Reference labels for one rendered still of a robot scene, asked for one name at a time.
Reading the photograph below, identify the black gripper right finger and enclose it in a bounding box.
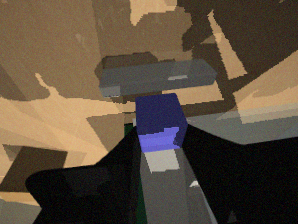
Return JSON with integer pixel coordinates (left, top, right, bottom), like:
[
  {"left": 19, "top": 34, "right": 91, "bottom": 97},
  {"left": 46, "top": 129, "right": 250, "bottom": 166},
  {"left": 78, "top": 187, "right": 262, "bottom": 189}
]
[{"left": 182, "top": 124, "right": 298, "bottom": 224}]

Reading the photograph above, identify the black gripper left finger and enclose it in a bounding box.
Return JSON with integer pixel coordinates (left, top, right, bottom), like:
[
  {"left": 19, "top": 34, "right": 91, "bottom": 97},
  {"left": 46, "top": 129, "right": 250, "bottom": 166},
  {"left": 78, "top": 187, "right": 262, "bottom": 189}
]
[{"left": 25, "top": 126, "right": 141, "bottom": 224}]

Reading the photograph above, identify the dark blue cube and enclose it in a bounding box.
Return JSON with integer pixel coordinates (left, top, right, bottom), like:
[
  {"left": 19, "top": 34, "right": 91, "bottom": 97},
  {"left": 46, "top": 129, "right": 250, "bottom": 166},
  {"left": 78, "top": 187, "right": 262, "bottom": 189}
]
[{"left": 135, "top": 93, "right": 188, "bottom": 153}]

